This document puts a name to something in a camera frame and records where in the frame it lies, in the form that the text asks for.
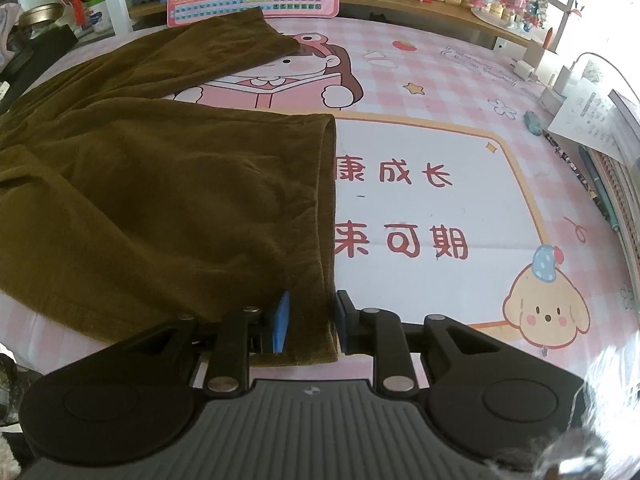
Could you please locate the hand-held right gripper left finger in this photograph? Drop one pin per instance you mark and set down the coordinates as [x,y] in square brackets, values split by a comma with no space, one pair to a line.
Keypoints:
[281,322]

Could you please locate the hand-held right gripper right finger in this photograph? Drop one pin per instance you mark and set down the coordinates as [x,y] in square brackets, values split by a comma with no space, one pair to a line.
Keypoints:
[344,320]

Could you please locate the pink cartoon desk mat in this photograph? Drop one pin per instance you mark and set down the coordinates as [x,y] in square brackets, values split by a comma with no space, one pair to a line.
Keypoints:
[450,135]

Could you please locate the blurred shiny charm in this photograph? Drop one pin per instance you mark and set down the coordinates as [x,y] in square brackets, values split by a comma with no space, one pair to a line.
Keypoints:
[570,455]

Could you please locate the teal eraser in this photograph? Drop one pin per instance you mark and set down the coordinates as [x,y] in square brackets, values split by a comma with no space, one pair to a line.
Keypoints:
[532,124]

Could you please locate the black patterned pen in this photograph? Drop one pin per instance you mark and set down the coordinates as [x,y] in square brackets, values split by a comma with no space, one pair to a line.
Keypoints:
[570,165]

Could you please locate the teal pen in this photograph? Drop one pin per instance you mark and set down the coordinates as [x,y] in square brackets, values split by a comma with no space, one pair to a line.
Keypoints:
[600,190]

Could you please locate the white power adapter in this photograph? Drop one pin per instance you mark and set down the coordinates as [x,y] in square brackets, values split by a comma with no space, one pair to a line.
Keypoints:
[555,97]

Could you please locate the white charger plug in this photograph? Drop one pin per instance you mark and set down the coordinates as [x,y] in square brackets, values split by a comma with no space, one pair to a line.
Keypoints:
[525,70]

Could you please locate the stack of notebooks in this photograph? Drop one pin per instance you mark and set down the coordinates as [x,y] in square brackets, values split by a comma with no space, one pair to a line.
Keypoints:
[630,195]

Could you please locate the white jar pen holder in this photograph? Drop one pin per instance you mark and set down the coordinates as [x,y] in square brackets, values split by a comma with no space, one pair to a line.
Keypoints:
[99,17]

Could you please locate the white desk bookshelf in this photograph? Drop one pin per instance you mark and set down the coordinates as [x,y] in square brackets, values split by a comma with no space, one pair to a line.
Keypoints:
[115,5]

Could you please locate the flat black case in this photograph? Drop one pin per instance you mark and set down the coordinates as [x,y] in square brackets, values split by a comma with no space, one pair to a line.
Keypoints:
[35,60]

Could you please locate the red tassel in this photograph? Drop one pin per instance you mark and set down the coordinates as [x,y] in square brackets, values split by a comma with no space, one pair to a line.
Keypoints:
[76,7]

